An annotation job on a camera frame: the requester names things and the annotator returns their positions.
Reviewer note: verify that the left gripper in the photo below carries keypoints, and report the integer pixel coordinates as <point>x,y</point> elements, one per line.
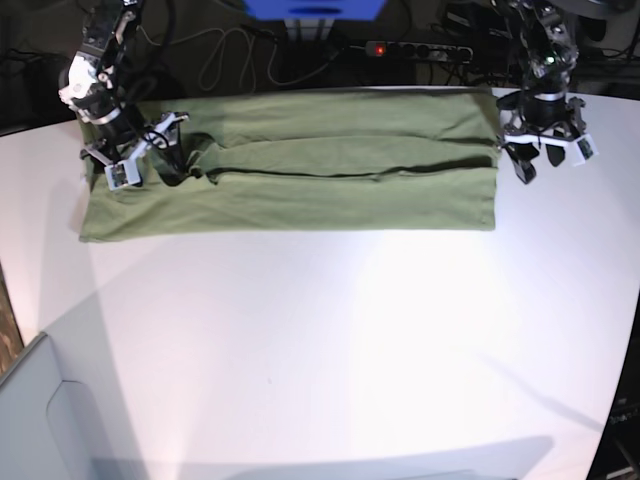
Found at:
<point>551,119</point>

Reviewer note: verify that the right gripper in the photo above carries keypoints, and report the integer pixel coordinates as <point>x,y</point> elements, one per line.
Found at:
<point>123,132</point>

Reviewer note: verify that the green T-shirt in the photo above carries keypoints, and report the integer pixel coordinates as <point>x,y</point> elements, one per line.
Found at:
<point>323,160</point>

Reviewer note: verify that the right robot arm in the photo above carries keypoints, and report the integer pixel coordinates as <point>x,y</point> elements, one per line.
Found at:
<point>102,58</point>

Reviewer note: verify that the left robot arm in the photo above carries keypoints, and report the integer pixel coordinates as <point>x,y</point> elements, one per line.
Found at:
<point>547,52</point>

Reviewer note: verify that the black power strip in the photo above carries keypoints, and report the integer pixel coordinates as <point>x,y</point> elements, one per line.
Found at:
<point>424,52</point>

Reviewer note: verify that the blue box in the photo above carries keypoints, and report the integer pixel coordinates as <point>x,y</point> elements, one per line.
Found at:
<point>270,10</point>

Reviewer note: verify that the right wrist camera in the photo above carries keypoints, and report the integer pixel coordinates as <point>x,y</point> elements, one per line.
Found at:
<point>123,174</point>

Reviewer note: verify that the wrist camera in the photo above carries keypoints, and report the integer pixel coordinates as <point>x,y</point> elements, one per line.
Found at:
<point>583,149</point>
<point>123,174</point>

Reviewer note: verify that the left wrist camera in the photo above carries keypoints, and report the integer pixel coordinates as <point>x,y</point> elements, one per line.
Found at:
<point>583,149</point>

